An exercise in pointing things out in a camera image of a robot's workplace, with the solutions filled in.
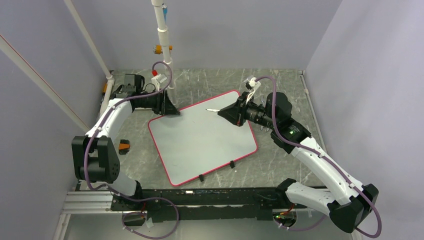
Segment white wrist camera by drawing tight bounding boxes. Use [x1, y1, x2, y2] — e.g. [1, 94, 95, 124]
[151, 70, 168, 91]
[242, 75, 261, 103]

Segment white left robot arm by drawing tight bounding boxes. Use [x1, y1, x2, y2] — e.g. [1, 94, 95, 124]
[71, 70, 181, 210]

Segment white slanted corner pipe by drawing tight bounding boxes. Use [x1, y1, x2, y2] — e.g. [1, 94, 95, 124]
[63, 0, 115, 117]

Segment orange pipe clamp knob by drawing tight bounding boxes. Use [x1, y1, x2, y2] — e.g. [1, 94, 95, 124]
[152, 44, 173, 55]

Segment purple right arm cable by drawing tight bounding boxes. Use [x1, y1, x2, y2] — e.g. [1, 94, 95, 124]
[255, 75, 382, 239]

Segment white vertical pvc pipe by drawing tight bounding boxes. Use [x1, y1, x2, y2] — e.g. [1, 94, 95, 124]
[151, 0, 173, 70]

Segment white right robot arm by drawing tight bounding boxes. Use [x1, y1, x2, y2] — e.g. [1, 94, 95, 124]
[217, 92, 382, 238]

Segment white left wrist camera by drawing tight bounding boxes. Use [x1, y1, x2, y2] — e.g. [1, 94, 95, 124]
[151, 70, 168, 91]

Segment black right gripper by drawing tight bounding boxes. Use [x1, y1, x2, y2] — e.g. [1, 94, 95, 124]
[218, 91, 278, 130]

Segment black whiteboard marker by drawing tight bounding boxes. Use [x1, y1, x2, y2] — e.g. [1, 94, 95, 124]
[205, 108, 220, 113]

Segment orange black small tool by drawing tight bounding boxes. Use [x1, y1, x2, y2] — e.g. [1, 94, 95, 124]
[118, 139, 131, 155]

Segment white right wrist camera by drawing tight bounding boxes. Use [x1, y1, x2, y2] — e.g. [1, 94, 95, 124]
[242, 75, 261, 103]

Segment white red wall trim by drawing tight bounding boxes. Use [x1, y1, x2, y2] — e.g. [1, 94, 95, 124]
[0, 35, 89, 133]

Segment red framed whiteboard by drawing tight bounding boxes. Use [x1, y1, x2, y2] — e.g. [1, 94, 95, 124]
[148, 90, 258, 187]

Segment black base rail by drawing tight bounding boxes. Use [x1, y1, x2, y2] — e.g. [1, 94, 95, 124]
[110, 187, 292, 223]

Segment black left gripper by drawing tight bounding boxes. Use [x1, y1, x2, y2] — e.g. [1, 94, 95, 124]
[137, 88, 181, 116]

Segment silver combination wrench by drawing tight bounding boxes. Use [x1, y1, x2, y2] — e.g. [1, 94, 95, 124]
[258, 95, 270, 133]

